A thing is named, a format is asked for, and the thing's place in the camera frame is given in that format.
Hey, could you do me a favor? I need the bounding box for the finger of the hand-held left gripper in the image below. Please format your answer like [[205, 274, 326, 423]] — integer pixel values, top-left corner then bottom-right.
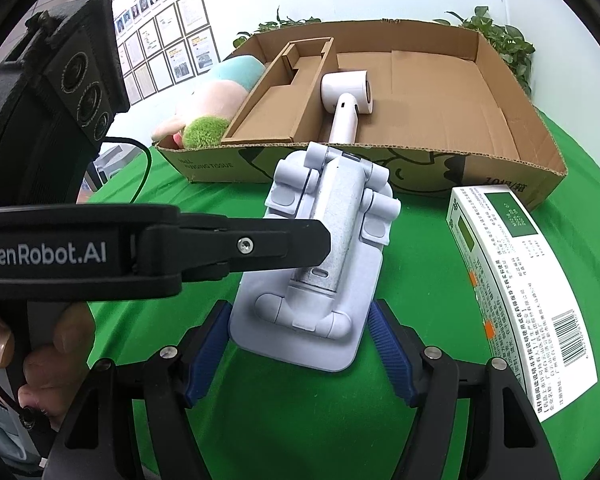
[[130, 211, 332, 293]]

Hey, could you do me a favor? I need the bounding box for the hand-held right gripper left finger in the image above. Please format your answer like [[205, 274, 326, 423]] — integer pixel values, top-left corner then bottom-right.
[[44, 299, 234, 480]]

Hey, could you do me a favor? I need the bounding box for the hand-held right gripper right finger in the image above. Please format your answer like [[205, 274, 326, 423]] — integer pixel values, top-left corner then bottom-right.
[[367, 299, 562, 480]]

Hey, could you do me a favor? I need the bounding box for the white folding phone stand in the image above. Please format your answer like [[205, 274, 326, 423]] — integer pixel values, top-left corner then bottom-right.
[[228, 141, 401, 372]]

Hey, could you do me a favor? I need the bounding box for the brown cardboard insert tray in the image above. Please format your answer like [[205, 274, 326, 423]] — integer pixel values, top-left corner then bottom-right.
[[221, 37, 337, 148]]

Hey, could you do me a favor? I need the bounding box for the white hair dryer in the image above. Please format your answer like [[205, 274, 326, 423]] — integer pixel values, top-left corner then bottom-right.
[[320, 71, 374, 146]]

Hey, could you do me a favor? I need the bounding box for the large brown cardboard box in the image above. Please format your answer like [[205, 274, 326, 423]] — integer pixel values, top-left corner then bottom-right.
[[152, 19, 567, 211]]

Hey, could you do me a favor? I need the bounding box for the person's left hand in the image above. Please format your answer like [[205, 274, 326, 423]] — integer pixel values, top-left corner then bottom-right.
[[0, 302, 98, 432]]

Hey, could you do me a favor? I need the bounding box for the green tablecloth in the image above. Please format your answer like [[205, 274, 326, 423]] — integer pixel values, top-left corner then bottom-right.
[[75, 110, 600, 480]]

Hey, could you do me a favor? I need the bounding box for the white and green medicine box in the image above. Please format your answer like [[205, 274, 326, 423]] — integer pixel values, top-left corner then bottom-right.
[[446, 185, 600, 424]]

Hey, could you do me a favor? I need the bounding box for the pink and green plush toy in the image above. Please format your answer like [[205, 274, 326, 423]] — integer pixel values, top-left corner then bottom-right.
[[151, 56, 267, 150]]

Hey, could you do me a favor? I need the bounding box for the green potted plant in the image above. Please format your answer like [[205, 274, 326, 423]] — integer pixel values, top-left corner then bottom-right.
[[232, 7, 322, 52], [432, 6, 536, 97]]

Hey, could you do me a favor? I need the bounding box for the black cable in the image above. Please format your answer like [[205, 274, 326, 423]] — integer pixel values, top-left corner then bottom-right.
[[101, 136, 154, 206]]

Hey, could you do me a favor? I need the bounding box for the wall of framed certificates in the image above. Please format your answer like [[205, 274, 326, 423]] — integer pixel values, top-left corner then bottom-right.
[[111, 0, 242, 107]]

